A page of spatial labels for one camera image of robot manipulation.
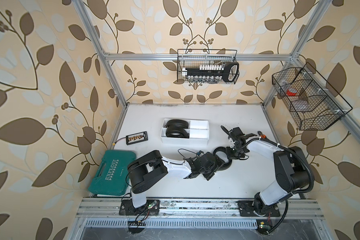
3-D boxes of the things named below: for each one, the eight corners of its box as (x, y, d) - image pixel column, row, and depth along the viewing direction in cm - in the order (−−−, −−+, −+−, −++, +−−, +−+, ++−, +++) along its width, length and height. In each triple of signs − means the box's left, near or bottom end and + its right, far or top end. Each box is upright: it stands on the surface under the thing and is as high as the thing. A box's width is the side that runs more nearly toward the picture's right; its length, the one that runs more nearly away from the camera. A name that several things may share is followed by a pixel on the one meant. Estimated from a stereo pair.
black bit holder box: (127, 145, 100) (125, 143, 98) (126, 137, 104) (125, 135, 102) (148, 140, 103) (147, 138, 101) (147, 132, 107) (146, 130, 105)
